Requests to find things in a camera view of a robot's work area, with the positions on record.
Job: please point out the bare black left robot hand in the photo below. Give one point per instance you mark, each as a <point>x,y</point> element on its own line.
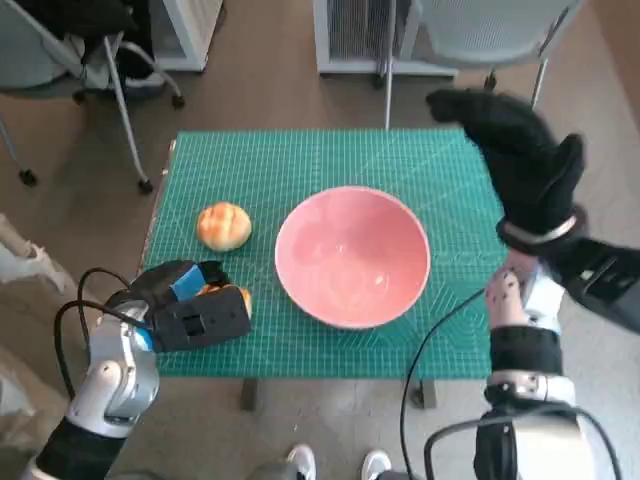
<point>160,282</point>

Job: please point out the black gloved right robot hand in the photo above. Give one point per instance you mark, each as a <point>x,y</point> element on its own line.
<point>525,165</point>

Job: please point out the round bread bun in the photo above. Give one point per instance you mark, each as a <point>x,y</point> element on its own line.
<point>225,227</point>

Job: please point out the rectangular bread loaf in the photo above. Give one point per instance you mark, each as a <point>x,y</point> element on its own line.
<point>246,300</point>

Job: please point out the pink bowl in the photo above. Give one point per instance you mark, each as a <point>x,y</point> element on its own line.
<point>350,260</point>

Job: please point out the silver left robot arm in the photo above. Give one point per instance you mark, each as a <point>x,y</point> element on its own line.
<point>115,380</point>

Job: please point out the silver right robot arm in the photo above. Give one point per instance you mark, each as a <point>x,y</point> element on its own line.
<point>525,350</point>

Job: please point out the grey office chair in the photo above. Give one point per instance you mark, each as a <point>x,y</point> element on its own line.
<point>490,30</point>
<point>25,65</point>

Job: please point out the green cutting mat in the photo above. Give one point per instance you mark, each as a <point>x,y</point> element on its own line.
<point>300,160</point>

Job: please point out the white cabinet dark mesh door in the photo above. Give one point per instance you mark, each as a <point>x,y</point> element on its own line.
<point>350,30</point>

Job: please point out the seated person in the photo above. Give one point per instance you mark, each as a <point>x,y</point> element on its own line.
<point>135,60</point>

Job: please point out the white shoe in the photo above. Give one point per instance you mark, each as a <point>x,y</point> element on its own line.
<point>376,462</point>
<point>301,460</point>

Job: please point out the white perforated metal cabinet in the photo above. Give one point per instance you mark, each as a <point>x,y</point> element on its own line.
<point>195,30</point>

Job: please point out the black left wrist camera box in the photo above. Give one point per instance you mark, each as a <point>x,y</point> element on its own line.
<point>200,320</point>

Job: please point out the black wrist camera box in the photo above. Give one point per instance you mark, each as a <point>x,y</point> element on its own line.
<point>600,285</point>
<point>200,320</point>

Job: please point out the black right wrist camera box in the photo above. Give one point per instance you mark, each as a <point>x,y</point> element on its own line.
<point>600,285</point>

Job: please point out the dark table leg bracket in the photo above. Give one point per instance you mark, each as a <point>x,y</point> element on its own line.
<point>425,397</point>
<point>250,395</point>

